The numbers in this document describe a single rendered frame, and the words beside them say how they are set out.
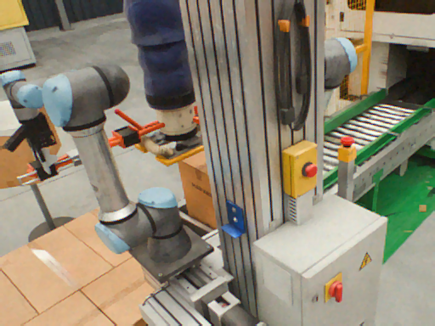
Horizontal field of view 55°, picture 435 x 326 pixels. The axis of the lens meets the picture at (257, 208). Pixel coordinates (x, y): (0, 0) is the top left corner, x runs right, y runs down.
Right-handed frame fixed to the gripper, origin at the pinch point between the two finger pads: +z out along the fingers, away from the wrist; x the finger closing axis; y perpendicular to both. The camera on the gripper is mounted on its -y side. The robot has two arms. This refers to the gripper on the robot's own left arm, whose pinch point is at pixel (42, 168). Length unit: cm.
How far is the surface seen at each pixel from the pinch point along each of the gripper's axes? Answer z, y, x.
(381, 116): 74, 262, 26
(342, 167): 36, 123, -44
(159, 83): -19, 52, -6
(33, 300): 71, -23, 23
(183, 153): 11, 53, -12
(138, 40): -36, 49, -1
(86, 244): 72, 13, 47
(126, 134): -1.7, 34.4, -1.2
